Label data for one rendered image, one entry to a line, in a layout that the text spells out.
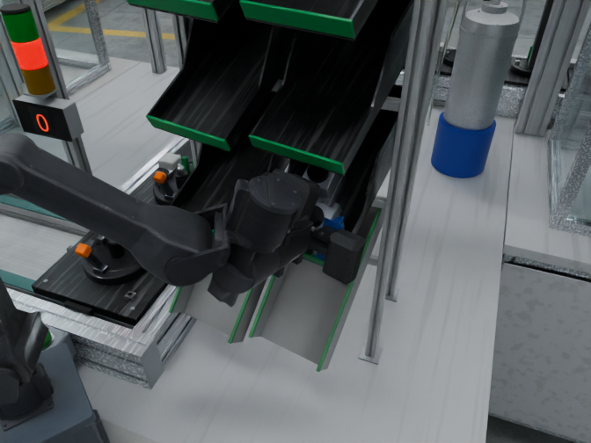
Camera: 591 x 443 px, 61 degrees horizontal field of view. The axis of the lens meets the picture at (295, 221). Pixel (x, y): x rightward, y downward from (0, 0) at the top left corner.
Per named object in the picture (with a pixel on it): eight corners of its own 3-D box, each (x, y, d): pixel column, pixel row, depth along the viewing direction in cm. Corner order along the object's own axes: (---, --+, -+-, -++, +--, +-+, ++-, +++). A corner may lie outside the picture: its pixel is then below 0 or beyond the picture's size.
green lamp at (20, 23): (25, 44, 90) (16, 16, 87) (3, 40, 92) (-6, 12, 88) (46, 35, 94) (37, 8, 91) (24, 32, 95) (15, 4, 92)
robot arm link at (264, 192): (162, 282, 52) (190, 192, 46) (169, 231, 59) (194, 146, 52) (266, 301, 56) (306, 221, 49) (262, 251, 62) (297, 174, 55)
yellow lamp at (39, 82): (43, 97, 96) (34, 72, 93) (22, 92, 98) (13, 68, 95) (62, 86, 100) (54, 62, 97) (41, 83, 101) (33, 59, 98)
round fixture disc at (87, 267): (128, 293, 96) (126, 286, 95) (69, 274, 100) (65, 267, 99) (167, 247, 107) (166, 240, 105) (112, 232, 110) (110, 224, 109)
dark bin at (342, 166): (344, 177, 60) (334, 138, 54) (252, 148, 65) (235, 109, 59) (432, 16, 70) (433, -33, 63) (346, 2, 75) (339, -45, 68)
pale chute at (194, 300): (243, 342, 85) (229, 344, 81) (182, 311, 91) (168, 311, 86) (302, 187, 86) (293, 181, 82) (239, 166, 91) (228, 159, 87)
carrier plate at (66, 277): (137, 326, 93) (134, 318, 91) (33, 292, 99) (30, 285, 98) (201, 244, 110) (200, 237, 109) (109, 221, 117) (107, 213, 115)
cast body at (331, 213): (322, 263, 71) (313, 240, 65) (296, 250, 73) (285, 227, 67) (352, 215, 73) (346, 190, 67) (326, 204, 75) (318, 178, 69)
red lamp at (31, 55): (34, 71, 93) (25, 45, 90) (13, 68, 95) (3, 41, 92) (54, 61, 97) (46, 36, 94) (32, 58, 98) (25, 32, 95)
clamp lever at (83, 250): (101, 272, 97) (82, 254, 91) (93, 269, 98) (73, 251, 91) (111, 256, 99) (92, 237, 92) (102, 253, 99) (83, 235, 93)
